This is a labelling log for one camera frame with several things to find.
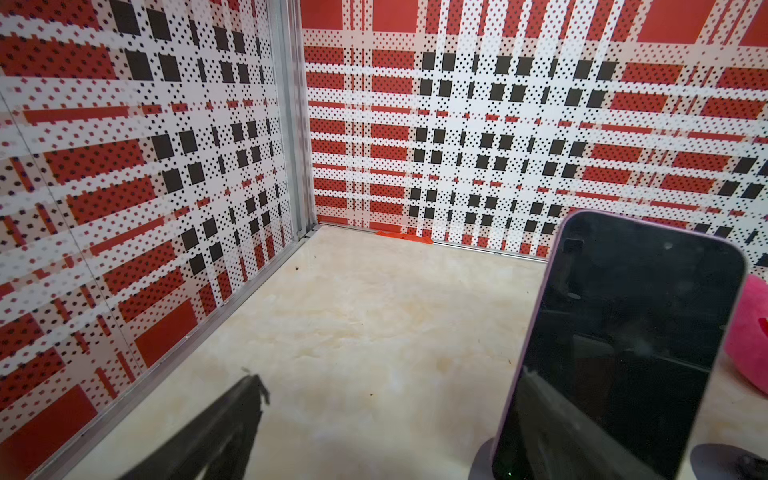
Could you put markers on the grey phone stand middle back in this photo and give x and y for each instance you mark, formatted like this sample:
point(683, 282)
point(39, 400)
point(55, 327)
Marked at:
point(714, 461)

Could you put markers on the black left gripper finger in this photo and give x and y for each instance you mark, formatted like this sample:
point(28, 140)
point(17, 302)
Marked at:
point(217, 443)

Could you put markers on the black phone purple case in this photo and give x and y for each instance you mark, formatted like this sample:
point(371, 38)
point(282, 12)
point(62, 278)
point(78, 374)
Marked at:
point(626, 330)

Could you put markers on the pink striped plush toy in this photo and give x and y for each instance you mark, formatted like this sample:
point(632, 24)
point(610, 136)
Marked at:
point(746, 340)

